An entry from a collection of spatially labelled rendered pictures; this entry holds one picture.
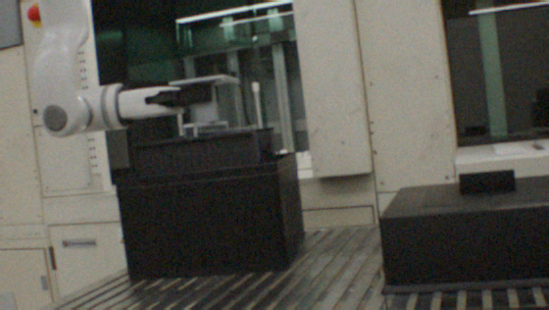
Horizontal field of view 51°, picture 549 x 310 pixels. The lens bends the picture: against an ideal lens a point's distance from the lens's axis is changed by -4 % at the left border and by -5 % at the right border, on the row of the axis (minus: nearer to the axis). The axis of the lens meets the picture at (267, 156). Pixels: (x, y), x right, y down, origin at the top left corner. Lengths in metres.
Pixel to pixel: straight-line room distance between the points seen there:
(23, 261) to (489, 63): 1.39
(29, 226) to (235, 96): 0.95
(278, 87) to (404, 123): 1.00
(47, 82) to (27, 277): 0.80
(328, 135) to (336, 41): 0.19
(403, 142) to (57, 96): 0.69
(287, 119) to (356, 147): 0.98
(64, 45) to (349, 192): 0.65
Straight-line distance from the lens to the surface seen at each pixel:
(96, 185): 1.58
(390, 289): 0.79
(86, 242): 1.61
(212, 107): 1.08
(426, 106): 1.27
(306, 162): 1.53
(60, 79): 1.08
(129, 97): 1.10
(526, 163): 1.29
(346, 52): 1.25
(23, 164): 1.71
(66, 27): 1.15
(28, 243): 1.74
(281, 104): 2.21
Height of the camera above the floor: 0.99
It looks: 3 degrees down
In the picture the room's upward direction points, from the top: 7 degrees counter-clockwise
